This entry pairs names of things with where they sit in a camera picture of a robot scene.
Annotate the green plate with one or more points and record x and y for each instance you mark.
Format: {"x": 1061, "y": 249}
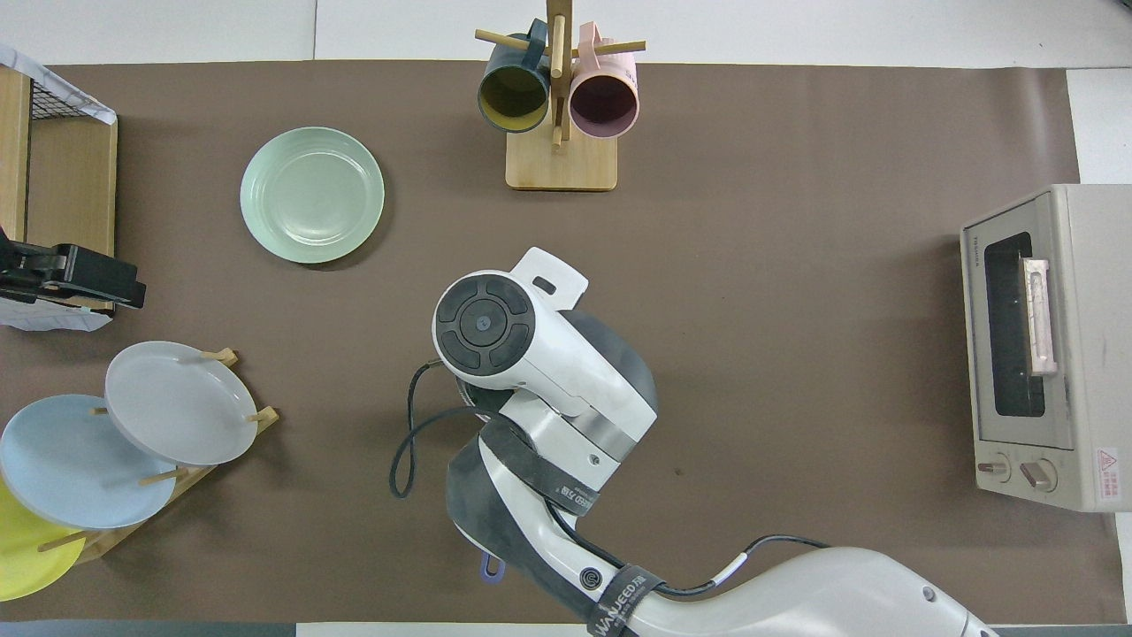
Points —
{"x": 311, "y": 195}

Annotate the beige toaster oven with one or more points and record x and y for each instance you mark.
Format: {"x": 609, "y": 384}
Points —
{"x": 1088, "y": 354}

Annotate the yellow plate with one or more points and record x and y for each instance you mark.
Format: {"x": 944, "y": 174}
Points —
{"x": 26, "y": 566}

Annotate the brown table mat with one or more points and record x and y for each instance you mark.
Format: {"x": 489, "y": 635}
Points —
{"x": 752, "y": 354}

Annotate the grey plate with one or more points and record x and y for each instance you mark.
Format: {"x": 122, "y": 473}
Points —
{"x": 177, "y": 402}

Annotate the wooden plate rack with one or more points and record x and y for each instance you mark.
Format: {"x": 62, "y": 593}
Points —
{"x": 99, "y": 547}

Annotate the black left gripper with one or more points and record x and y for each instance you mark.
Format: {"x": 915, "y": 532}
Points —
{"x": 31, "y": 274}

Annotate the dark blue mug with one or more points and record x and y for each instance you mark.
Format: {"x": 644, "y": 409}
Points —
{"x": 513, "y": 93}

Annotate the white patterned cloth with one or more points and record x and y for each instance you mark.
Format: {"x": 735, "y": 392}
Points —
{"x": 18, "y": 60}
{"x": 53, "y": 320}

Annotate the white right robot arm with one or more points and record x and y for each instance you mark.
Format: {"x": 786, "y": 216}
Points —
{"x": 566, "y": 380}

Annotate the wooden mug tree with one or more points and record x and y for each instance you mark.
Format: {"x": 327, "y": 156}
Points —
{"x": 562, "y": 168}

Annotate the light blue plate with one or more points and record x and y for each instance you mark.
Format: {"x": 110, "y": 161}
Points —
{"x": 62, "y": 478}

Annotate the pink mug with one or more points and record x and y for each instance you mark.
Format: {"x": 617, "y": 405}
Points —
{"x": 603, "y": 102}

